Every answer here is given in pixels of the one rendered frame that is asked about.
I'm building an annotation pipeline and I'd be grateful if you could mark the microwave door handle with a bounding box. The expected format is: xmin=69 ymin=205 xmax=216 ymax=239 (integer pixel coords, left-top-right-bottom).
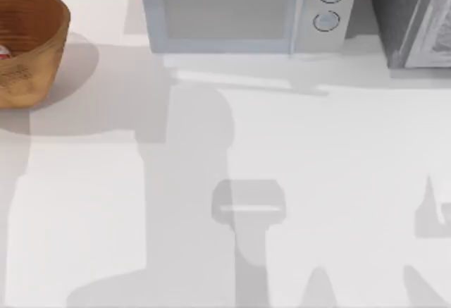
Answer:
xmin=290 ymin=0 xmax=306 ymax=55

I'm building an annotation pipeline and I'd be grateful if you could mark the grey cabinet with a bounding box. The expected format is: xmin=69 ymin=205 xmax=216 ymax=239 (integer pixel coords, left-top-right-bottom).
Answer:
xmin=364 ymin=0 xmax=451 ymax=70

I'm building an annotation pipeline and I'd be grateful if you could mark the pale microwave oven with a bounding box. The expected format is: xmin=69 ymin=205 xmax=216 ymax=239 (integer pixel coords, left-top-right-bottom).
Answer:
xmin=136 ymin=0 xmax=363 ymax=57

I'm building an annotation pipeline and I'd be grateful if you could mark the brown woven basket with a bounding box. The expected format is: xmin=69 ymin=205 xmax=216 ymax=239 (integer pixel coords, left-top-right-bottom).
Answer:
xmin=0 ymin=0 xmax=72 ymax=109

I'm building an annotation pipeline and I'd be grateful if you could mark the microwave oven door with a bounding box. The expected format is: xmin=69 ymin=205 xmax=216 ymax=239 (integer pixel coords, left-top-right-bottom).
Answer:
xmin=137 ymin=0 xmax=307 ymax=55

